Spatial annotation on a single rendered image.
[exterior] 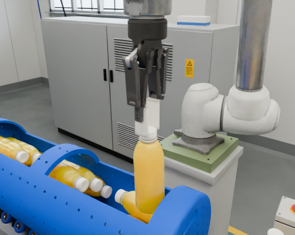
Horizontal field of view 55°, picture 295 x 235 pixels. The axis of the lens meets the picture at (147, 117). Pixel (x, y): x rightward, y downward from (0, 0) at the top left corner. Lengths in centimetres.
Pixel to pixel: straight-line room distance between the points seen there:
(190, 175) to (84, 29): 215
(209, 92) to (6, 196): 82
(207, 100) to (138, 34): 71
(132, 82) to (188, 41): 175
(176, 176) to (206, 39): 120
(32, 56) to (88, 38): 332
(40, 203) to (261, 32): 87
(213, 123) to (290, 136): 240
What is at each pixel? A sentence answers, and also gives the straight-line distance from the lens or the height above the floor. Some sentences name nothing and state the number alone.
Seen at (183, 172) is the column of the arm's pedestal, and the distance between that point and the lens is 125.
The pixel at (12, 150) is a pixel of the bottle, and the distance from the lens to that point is 107.
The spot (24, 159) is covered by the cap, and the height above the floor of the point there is 115.
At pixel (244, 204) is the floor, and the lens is 272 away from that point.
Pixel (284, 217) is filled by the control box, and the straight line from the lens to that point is 91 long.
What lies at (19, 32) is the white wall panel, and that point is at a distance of 607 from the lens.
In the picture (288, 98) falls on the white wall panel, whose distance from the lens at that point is 341.
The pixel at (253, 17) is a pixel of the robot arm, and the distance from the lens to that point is 106.
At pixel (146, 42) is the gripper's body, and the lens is 54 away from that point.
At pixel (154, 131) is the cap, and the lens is 61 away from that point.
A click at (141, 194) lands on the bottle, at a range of 67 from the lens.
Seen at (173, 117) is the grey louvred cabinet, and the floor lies 70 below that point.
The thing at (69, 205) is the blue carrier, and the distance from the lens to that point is 76.
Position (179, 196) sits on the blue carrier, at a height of 123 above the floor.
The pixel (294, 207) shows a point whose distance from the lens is 93.
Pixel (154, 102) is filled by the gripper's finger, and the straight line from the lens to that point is 61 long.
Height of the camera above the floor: 165
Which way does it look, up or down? 23 degrees down
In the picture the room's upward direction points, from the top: straight up
